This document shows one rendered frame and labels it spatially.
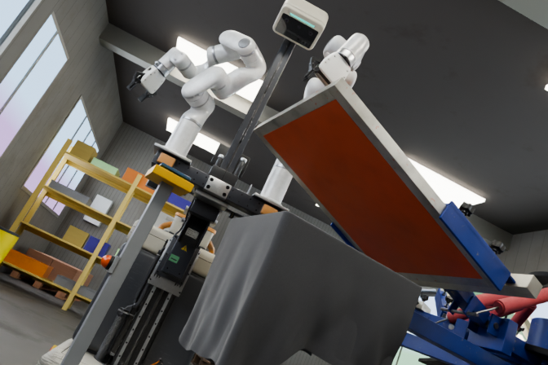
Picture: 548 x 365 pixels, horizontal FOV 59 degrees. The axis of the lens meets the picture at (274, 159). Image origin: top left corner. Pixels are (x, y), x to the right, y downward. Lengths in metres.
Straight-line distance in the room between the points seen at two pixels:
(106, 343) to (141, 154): 8.23
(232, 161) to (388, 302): 0.93
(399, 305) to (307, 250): 0.33
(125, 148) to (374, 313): 9.32
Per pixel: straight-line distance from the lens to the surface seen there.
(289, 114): 1.58
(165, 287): 2.36
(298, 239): 1.28
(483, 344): 2.03
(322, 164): 1.66
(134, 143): 10.49
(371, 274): 1.41
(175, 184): 1.47
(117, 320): 2.39
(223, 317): 1.37
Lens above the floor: 0.62
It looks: 19 degrees up
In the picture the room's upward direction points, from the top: 25 degrees clockwise
